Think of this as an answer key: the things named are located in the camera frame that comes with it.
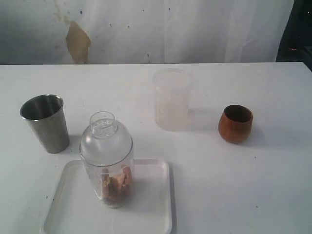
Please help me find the clear dome strainer lid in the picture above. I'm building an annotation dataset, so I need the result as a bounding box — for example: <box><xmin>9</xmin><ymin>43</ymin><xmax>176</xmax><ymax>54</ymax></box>
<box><xmin>80</xmin><ymin>111</ymin><xmax>133</xmax><ymax>166</ymax></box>

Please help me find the brown wooden cup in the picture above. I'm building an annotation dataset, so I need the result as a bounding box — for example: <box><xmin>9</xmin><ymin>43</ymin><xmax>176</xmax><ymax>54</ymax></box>
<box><xmin>218</xmin><ymin>104</ymin><xmax>253</xmax><ymax>144</ymax></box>

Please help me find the clear plastic shaker cup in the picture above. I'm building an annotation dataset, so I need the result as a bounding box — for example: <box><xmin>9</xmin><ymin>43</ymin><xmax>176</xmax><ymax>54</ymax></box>
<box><xmin>82</xmin><ymin>149</ymin><xmax>135</xmax><ymax>208</ymax></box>

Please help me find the stainless steel cup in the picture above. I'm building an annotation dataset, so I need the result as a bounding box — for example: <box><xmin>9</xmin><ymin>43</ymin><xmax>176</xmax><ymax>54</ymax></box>
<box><xmin>20</xmin><ymin>94</ymin><xmax>70</xmax><ymax>154</ymax></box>

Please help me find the translucent plastic container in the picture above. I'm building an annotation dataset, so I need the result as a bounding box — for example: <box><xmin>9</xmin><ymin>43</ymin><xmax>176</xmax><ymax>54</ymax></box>
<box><xmin>153</xmin><ymin>68</ymin><xmax>192</xmax><ymax>131</ymax></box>

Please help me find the white square tray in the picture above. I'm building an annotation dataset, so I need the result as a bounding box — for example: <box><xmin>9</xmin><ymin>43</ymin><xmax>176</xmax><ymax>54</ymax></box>
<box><xmin>40</xmin><ymin>159</ymin><xmax>172</xmax><ymax>234</ymax></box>

